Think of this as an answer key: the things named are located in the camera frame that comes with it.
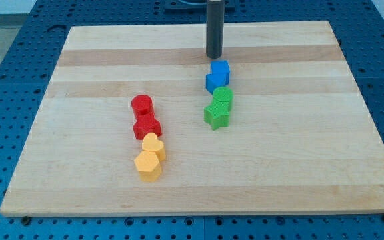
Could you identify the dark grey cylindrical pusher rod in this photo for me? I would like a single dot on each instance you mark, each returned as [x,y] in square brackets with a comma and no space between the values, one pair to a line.
[214,28]

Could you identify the blue cube block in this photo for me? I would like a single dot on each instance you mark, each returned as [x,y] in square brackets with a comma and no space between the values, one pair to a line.
[221,67]

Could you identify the green cylinder block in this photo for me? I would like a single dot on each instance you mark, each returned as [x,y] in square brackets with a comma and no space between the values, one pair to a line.
[224,95]

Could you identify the green star block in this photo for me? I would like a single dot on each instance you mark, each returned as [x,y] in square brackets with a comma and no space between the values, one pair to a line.
[217,115]

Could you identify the red cylinder block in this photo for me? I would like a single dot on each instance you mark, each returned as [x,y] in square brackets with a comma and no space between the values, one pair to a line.
[142,105]

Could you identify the red star block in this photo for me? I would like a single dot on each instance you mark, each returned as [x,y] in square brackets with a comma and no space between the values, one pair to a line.
[146,123]

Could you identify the light wooden board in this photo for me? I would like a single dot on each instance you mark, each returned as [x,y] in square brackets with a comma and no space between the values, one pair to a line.
[300,141]

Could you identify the yellow heart block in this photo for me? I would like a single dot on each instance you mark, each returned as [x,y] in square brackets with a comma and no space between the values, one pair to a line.
[151,143]

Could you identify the yellow hexagon block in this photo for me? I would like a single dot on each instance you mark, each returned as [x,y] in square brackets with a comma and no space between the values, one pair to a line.
[148,166]

